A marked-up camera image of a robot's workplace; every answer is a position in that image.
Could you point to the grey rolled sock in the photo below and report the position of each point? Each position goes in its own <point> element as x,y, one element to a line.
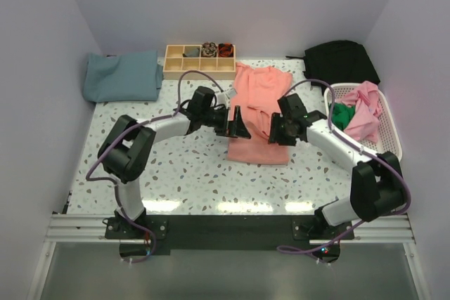
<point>191,51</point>

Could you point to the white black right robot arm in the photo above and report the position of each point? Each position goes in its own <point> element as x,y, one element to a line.
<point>377,186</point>

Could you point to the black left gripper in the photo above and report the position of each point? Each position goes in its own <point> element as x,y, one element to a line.
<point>238,126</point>

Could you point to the wooden compartment tray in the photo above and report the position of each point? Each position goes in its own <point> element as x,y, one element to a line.
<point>175,65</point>

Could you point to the green t shirt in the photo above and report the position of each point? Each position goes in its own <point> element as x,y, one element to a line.
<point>342,115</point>

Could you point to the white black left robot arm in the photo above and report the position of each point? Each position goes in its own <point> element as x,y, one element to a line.
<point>125,151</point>

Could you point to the black folded garment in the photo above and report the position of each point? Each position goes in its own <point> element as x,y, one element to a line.
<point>340,61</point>

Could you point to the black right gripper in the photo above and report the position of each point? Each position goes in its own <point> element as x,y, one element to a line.
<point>276,118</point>

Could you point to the white plastic laundry basket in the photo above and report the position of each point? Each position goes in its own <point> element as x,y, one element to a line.
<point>388,140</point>

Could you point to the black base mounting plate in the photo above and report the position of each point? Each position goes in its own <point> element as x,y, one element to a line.
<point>152,235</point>

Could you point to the salmon pink t shirt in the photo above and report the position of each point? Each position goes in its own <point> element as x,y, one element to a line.
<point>257,94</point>

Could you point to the orange black rolled sock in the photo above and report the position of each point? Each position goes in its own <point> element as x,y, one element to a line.
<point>225,50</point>

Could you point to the brown patterned rolled sock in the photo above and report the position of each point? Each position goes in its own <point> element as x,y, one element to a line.
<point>208,50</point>

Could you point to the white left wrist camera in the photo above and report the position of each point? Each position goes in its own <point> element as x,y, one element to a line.
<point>230,93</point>

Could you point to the folded teal t shirt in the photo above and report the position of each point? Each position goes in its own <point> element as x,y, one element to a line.
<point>134,76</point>

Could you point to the light pink t shirt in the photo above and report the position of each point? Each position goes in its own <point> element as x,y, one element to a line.
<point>365,122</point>

